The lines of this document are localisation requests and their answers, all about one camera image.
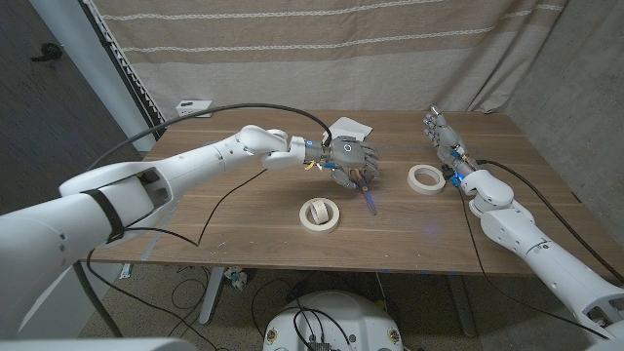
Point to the small beige masking tape roll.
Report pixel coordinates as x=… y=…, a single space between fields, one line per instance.
x=323 y=214

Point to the beige striped curtain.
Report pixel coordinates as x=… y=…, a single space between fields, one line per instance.
x=317 y=73

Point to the white floor platform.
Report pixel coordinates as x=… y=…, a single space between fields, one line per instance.
x=105 y=280

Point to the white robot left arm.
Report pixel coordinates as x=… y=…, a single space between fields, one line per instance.
x=146 y=180

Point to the black white zigzag rail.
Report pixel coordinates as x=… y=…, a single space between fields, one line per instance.
x=128 y=73

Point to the grey table leg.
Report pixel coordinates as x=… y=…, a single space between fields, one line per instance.
x=460 y=307

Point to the white door frame post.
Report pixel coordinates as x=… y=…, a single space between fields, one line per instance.
x=95 y=63

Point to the white power strip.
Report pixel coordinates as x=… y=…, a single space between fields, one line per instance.
x=187 y=106

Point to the white tissue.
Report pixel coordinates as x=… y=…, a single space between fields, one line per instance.
x=353 y=128

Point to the medium beige masking tape roll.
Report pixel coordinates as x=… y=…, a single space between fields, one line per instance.
x=413 y=184

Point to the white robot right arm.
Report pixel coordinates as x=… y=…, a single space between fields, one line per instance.
x=536 y=248

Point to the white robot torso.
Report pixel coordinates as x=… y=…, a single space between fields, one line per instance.
x=361 y=317

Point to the large beige masking tape roll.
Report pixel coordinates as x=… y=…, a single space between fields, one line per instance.
x=319 y=228

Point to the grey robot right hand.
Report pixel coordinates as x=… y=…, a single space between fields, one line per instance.
x=446 y=136

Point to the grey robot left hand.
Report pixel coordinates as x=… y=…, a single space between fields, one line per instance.
x=346 y=153

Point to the crumpled blue white wad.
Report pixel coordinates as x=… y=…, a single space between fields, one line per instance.
x=236 y=278

